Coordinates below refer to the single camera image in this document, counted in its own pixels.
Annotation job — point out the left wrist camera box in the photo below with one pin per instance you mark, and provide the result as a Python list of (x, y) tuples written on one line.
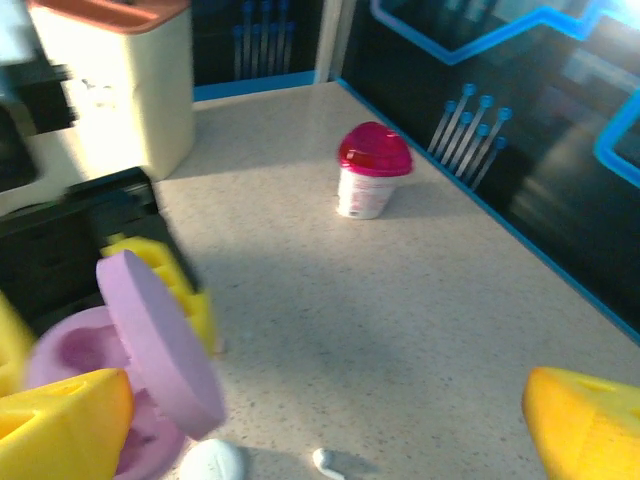
[(15, 35)]

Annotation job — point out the cream knife block brown top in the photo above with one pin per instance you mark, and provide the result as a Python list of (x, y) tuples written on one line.
[(150, 100)]

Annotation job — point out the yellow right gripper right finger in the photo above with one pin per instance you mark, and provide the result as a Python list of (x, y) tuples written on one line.
[(590, 435)]

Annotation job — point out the pink earbud charging case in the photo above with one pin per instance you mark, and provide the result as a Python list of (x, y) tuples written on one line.
[(165, 350)]

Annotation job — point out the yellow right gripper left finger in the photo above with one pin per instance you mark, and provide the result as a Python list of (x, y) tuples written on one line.
[(65, 435)]

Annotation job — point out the white earbud charging case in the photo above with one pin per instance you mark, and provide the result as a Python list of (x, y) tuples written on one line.
[(212, 462)]

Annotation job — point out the yogurt cup magenta lid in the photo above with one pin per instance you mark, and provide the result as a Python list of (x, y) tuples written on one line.
[(370, 185)]

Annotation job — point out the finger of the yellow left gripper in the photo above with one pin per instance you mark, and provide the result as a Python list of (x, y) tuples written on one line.
[(192, 305), (10, 350)]

